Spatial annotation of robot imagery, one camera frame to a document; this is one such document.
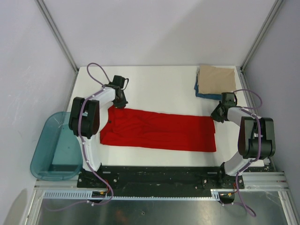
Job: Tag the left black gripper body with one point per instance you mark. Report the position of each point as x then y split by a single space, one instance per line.
120 102

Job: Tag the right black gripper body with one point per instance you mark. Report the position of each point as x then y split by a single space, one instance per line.
216 113

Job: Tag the red t-shirt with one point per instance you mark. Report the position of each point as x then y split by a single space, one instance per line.
137 128

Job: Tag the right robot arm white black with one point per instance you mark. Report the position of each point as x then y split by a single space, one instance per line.
256 139

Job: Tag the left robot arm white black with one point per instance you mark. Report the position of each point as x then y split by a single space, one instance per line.
84 118

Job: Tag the folded blue t-shirt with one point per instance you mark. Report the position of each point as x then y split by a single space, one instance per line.
216 97

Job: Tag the folded beige t-shirt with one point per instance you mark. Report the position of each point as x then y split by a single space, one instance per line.
215 80

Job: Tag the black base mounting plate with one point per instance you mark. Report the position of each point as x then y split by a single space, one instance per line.
159 181

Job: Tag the teal translucent plastic bin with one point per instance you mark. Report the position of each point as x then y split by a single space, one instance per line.
57 156

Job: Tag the left aluminium frame post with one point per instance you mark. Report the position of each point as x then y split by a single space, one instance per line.
56 33

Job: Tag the aluminium frame post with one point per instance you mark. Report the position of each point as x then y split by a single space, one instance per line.
275 9
56 33

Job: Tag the right aluminium frame post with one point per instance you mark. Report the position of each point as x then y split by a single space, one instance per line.
275 9

